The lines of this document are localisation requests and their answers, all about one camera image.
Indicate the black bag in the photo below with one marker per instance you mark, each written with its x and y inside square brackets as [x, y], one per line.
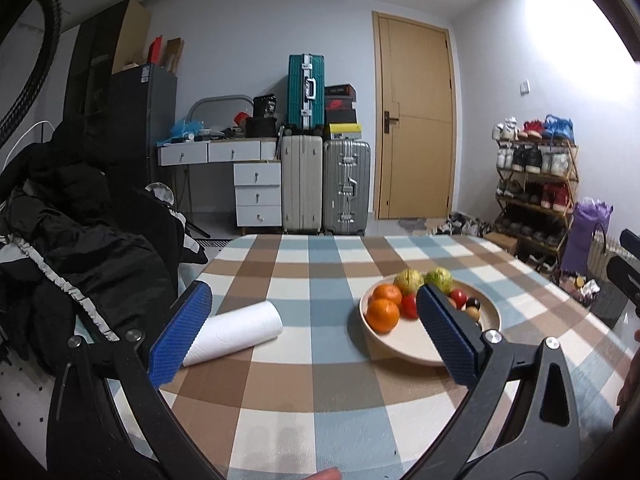
[265, 110]

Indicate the person's left hand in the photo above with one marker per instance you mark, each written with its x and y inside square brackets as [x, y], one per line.
[322, 475]

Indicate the dark grey basket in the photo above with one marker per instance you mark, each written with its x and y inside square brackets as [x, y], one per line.
[610, 305]

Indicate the wooden shoe rack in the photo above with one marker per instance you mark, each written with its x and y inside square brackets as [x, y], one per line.
[572, 180]

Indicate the black red shoe box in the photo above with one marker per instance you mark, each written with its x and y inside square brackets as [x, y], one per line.
[340, 97]

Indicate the purple bag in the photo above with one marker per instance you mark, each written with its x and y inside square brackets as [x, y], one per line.
[585, 235]

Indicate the bicycle tire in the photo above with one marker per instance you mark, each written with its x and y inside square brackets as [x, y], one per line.
[47, 50]

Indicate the low cardboard box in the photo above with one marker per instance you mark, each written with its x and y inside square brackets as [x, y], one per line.
[500, 244]

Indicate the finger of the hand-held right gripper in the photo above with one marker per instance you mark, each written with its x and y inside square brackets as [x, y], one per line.
[631, 239]
[622, 275]

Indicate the orange mandarin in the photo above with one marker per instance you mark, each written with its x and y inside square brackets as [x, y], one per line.
[387, 292]
[382, 316]

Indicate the blue plastic bag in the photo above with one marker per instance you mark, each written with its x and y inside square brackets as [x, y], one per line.
[187, 127]

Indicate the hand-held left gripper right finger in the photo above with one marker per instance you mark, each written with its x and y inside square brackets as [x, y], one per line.
[445, 330]

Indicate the red tomato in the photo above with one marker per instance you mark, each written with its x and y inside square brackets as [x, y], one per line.
[409, 306]

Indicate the wooden door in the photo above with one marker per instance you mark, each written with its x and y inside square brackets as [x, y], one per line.
[415, 125]

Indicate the red apple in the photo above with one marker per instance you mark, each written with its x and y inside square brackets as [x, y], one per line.
[458, 296]

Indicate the pile of grey sneakers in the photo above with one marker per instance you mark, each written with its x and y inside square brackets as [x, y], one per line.
[465, 225]

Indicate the white desk with drawers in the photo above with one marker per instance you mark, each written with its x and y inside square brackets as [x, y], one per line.
[257, 180]

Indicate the dark tall cabinet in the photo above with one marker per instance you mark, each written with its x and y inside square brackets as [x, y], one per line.
[95, 70]

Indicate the white radiator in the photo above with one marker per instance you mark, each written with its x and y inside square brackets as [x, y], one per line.
[602, 260]

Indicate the green yellow round fruit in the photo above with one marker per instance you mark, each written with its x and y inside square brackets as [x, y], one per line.
[439, 277]
[408, 281]

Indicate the dark purple plum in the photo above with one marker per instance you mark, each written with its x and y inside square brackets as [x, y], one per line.
[474, 304]

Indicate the black yellow box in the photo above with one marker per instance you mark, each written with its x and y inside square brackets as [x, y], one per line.
[344, 131]

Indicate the small brown fruit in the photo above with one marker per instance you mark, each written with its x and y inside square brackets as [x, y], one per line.
[471, 315]

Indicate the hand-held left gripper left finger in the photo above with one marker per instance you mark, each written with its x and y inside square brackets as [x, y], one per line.
[182, 330]

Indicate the white paper towel roll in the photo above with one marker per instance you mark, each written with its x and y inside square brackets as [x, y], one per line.
[235, 332]

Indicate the beige suitcase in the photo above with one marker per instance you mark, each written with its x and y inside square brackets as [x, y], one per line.
[301, 185]

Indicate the teal suitcase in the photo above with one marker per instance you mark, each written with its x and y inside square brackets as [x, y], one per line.
[305, 92]

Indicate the pile of black jackets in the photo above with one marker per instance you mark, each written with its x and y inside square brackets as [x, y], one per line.
[90, 240]

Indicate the person's right hand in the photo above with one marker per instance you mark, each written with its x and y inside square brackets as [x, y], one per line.
[629, 392]

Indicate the cream round plate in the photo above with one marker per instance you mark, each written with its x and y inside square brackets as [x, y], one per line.
[400, 345]

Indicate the shoe rack with shoes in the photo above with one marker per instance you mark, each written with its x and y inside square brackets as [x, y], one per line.
[532, 160]

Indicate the brown cardboard box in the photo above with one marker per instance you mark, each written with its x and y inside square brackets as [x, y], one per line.
[174, 55]

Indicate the silver suitcase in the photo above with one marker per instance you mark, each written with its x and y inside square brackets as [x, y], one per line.
[346, 187]

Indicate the dark grey refrigerator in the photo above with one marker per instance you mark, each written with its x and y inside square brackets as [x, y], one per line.
[142, 125]

